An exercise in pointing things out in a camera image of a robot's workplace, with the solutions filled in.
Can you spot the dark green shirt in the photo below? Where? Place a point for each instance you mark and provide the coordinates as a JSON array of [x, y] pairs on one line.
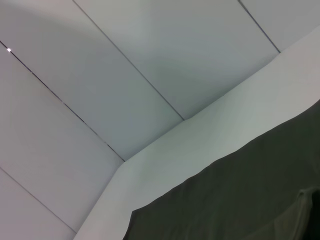
[[237, 195]]

